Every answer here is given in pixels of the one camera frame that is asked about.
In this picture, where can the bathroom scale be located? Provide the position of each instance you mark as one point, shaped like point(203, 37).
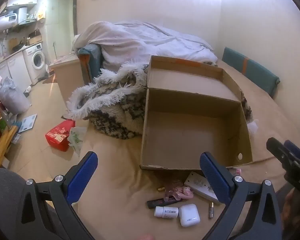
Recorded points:
point(27, 123)

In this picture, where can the wooden nightstand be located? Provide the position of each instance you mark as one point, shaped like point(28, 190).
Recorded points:
point(67, 75)

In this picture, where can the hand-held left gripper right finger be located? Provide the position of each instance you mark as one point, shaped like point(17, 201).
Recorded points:
point(215, 180)

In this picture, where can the black cosmetic tube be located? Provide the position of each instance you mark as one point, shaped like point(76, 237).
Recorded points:
point(155, 202)

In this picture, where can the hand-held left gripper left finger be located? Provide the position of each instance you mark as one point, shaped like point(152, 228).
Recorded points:
point(82, 177)

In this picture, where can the white wall cabinet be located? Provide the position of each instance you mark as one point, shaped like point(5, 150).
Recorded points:
point(22, 1)

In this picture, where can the white power adapter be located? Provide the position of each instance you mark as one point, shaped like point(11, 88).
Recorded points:
point(198, 183)

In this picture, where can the white pill bottle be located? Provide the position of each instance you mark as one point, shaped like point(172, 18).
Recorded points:
point(166, 212)

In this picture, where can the cardboard box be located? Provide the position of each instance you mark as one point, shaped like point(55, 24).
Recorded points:
point(35, 39)
point(190, 135)

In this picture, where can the small pink trinket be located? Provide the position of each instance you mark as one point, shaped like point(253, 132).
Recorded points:
point(237, 171)

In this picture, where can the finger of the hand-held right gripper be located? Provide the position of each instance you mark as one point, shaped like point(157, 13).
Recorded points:
point(277, 151)
point(293, 148)

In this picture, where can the white washing machine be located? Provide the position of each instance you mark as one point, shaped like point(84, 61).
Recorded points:
point(36, 60)

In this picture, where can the cardboard box on counter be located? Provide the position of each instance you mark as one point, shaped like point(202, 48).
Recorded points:
point(35, 39)

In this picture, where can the white earbuds case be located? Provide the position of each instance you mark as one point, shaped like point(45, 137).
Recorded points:
point(189, 215)

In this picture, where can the white kitchen appliance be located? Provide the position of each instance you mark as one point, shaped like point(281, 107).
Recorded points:
point(7, 20)

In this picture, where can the grey plastic sack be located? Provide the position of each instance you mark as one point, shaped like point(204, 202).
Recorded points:
point(13, 97)

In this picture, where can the claw-shaped scalp massager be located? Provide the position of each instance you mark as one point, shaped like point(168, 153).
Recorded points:
point(184, 191)

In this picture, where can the white duvet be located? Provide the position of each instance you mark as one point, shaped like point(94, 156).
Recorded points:
point(140, 40)

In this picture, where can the red gift box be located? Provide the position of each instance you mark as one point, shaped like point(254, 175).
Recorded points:
point(58, 136)

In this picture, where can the fluffy black and white blanket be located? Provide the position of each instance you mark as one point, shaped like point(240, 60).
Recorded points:
point(115, 115)

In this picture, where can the yellow wooden chair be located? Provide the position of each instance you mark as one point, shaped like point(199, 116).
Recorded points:
point(2, 142)

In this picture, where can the person's grey trouser leg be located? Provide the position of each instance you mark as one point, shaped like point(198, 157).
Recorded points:
point(7, 195)

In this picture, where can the white kitchen cabinet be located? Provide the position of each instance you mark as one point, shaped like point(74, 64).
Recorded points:
point(15, 67)

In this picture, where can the clear plastic bag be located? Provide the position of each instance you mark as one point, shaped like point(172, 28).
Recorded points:
point(77, 137)

